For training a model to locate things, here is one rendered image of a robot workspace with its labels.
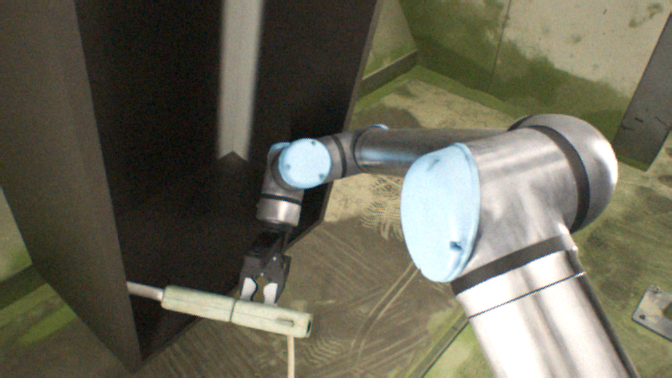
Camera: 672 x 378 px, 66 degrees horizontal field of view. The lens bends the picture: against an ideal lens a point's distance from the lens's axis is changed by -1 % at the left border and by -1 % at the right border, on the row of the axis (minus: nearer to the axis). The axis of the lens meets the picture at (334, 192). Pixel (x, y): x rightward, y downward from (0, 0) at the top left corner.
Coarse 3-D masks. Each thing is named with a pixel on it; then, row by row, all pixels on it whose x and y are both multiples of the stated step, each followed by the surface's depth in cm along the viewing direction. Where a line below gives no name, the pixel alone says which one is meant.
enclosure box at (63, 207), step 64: (0, 0) 53; (64, 0) 47; (128, 0) 95; (192, 0) 107; (256, 0) 116; (320, 0) 104; (0, 64) 62; (64, 64) 51; (128, 64) 104; (192, 64) 118; (256, 64) 127; (320, 64) 113; (0, 128) 77; (64, 128) 59; (128, 128) 114; (192, 128) 132; (256, 128) 140; (320, 128) 124; (64, 192) 72; (128, 192) 127; (192, 192) 140; (256, 192) 144; (320, 192) 136; (64, 256) 91; (128, 256) 123; (192, 256) 127; (128, 320) 91; (192, 320) 115
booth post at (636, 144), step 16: (656, 48) 211; (656, 64) 214; (640, 80) 221; (656, 80) 217; (640, 96) 224; (656, 96) 220; (640, 112) 227; (656, 112) 223; (624, 128) 235; (640, 128) 231; (656, 128) 226; (624, 144) 239; (640, 144) 234; (656, 144) 229; (624, 160) 242; (640, 160) 237
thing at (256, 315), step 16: (128, 288) 109; (144, 288) 109; (160, 288) 109; (176, 288) 107; (176, 304) 106; (192, 304) 106; (208, 304) 105; (224, 304) 104; (240, 304) 104; (256, 304) 104; (224, 320) 104; (240, 320) 103; (256, 320) 103; (272, 320) 102; (288, 320) 102; (304, 320) 101; (304, 336) 102
